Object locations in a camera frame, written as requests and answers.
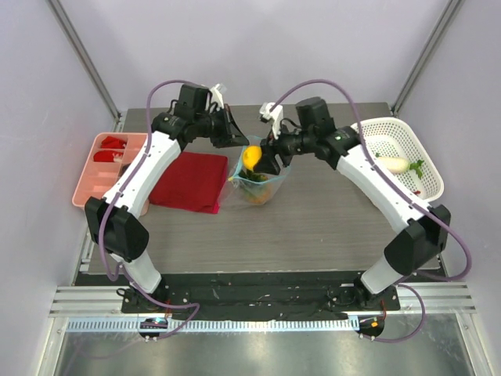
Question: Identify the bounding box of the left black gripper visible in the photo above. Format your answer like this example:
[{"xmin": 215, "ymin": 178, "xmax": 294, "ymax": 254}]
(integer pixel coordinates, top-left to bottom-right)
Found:
[{"xmin": 194, "ymin": 103, "xmax": 249, "ymax": 149}]

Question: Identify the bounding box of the yellow toy lemon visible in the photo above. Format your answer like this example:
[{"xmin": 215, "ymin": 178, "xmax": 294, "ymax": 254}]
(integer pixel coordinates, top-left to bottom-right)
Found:
[{"xmin": 241, "ymin": 145, "xmax": 262, "ymax": 171}]

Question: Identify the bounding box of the clear zip top bag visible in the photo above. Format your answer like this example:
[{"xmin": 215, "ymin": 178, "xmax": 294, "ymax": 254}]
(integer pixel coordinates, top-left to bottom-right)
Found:
[{"xmin": 220, "ymin": 146, "xmax": 290, "ymax": 209}]

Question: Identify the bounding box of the toy pineapple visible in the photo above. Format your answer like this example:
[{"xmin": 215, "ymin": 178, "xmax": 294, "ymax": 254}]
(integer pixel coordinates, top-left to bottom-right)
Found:
[{"xmin": 238, "ymin": 169, "xmax": 272, "ymax": 205}]

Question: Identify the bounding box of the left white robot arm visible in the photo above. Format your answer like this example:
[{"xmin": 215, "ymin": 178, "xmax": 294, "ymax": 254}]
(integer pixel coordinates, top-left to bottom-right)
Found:
[{"xmin": 85, "ymin": 80, "xmax": 249, "ymax": 313}]

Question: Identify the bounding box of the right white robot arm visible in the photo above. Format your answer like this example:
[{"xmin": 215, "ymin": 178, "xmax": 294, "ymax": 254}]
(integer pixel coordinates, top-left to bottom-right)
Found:
[{"xmin": 252, "ymin": 97, "xmax": 451, "ymax": 309}]

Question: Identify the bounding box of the red folded cloth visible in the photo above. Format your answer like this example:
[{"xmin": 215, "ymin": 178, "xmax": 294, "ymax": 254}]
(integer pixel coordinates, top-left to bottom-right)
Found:
[{"xmin": 149, "ymin": 151, "xmax": 228, "ymax": 214}]

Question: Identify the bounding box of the red item in tray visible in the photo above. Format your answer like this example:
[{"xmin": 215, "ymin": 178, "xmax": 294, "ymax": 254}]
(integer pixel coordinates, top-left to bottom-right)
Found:
[
  {"xmin": 100, "ymin": 136, "xmax": 127, "ymax": 150},
  {"xmin": 93, "ymin": 150, "xmax": 123, "ymax": 163}
]

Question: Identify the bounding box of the pink compartment tray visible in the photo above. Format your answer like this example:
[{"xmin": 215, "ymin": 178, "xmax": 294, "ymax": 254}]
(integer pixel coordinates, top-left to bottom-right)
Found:
[{"xmin": 72, "ymin": 132, "xmax": 147, "ymax": 209}]

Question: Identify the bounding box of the white plastic basket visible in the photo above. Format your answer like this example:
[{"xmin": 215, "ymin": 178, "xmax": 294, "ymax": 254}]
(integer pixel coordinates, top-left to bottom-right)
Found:
[{"xmin": 361, "ymin": 117, "xmax": 444, "ymax": 202}]

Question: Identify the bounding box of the white toy radish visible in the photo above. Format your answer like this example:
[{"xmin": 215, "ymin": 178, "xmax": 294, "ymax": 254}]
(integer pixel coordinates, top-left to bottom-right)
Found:
[{"xmin": 376, "ymin": 154, "xmax": 424, "ymax": 179}]

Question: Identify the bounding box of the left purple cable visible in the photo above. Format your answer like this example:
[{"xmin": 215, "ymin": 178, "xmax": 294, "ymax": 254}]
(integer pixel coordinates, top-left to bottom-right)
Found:
[{"xmin": 97, "ymin": 79, "xmax": 200, "ymax": 340}]

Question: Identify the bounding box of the purple cable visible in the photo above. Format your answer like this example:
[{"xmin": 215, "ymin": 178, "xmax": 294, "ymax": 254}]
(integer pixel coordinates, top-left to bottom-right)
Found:
[
  {"xmin": 97, "ymin": 79, "xmax": 200, "ymax": 340},
  {"xmin": 271, "ymin": 78, "xmax": 473, "ymax": 344}
]

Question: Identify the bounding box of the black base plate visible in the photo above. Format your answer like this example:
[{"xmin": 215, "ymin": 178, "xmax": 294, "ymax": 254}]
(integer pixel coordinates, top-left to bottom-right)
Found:
[{"xmin": 117, "ymin": 271, "xmax": 400, "ymax": 322}]

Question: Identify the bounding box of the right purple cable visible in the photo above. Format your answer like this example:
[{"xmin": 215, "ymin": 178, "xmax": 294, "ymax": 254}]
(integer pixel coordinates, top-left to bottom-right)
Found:
[{"xmin": 271, "ymin": 78, "xmax": 473, "ymax": 344}]

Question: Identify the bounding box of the white slotted cable duct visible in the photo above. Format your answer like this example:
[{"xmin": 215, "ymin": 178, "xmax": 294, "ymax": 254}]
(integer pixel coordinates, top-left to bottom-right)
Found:
[{"xmin": 66, "ymin": 316, "xmax": 359, "ymax": 334}]

